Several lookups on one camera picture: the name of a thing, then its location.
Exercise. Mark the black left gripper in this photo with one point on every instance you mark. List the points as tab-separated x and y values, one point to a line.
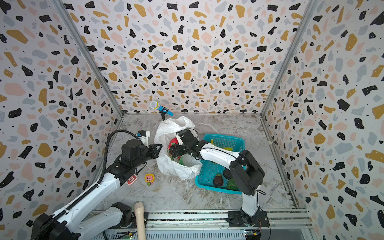
154	152

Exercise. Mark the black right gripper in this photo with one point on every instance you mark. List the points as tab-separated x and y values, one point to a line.
177	150

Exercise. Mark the pink dragon fruit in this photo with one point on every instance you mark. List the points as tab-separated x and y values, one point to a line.
174	141

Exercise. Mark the white plastic bag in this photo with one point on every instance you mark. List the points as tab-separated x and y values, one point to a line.
188	167

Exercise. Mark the dark avocado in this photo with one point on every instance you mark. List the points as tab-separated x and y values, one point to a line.
227	174

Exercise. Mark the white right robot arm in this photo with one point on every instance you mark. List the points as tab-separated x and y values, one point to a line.
245	170

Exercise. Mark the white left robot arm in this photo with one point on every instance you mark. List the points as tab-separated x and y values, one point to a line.
68	223

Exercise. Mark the red card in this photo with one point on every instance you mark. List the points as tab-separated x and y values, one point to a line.
132	180

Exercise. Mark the yellow flower toy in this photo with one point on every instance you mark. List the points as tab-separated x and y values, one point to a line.
149	179

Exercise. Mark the teal plastic basket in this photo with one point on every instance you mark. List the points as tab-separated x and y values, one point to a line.
209	169

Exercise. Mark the yellow banana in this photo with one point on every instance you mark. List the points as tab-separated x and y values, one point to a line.
225	148

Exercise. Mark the dark brown passion fruit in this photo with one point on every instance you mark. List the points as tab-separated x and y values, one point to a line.
218	181

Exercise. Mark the blue toy microphone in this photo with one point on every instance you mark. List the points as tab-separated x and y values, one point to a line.
157	106

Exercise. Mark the green round fruit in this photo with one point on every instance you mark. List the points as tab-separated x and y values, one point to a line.
231	185

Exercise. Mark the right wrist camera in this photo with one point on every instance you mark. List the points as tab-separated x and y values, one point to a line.
180	139

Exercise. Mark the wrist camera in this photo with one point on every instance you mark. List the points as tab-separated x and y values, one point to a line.
180	139
144	137

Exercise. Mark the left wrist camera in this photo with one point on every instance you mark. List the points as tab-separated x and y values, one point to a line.
144	137

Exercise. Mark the beige wooden handle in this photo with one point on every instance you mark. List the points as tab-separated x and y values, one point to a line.
140	221

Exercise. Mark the aluminium rail base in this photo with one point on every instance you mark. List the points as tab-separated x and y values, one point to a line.
269	224

